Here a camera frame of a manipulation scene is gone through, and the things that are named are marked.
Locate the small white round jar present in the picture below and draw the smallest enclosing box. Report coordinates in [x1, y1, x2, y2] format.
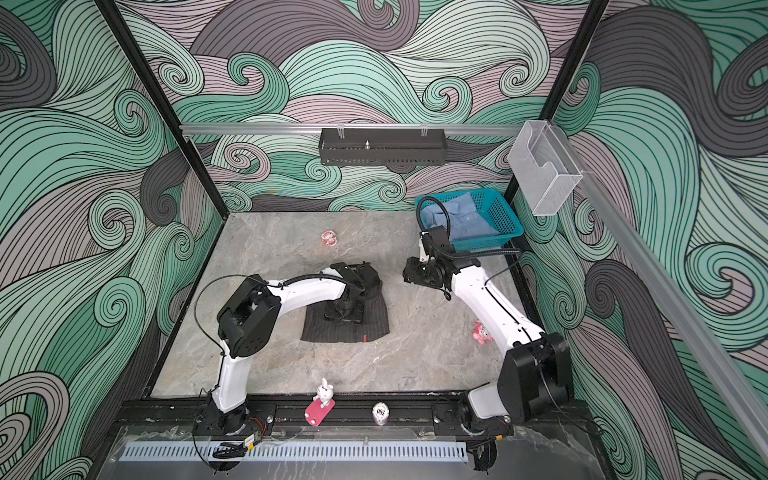
[372, 402, 390, 426]

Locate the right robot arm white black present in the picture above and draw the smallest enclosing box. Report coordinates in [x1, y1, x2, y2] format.
[403, 196, 602, 436]

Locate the light blue shirt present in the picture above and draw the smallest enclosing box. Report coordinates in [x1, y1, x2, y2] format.
[420, 193, 499, 242]

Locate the aluminium rail wall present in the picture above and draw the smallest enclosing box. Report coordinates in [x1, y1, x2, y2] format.
[547, 123, 767, 460]
[180, 122, 523, 137]

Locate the clear acrylic wall holder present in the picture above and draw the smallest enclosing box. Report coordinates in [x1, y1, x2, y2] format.
[507, 120, 583, 217]

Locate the pink plush toy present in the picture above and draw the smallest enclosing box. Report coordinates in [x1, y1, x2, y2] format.
[472, 322, 493, 345]

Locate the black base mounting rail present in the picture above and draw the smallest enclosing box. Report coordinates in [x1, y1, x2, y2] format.
[115, 391, 598, 438]

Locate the white slotted cable duct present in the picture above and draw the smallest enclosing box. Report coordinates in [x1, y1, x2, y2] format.
[117, 440, 469, 463]

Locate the aluminium rail back wall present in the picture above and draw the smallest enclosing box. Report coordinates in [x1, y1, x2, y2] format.
[180, 122, 523, 137]

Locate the black perforated wall shelf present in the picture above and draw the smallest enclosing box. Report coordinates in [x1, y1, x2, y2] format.
[318, 127, 448, 169]

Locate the aluminium rail right wall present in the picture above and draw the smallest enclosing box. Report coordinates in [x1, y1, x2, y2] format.
[547, 123, 767, 460]

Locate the dark grey pinstriped shirt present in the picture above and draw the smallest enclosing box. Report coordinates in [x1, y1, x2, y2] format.
[300, 294, 390, 343]

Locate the teal plastic basket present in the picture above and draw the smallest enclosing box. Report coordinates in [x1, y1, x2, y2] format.
[416, 188, 524, 251]

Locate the white bunny on pink stand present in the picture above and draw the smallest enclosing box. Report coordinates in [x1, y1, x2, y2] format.
[304, 378, 335, 427]

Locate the small pink figurine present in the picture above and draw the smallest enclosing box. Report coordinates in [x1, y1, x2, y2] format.
[321, 230, 338, 246]

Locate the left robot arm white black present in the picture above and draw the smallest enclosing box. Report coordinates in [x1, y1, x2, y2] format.
[199, 262, 383, 435]

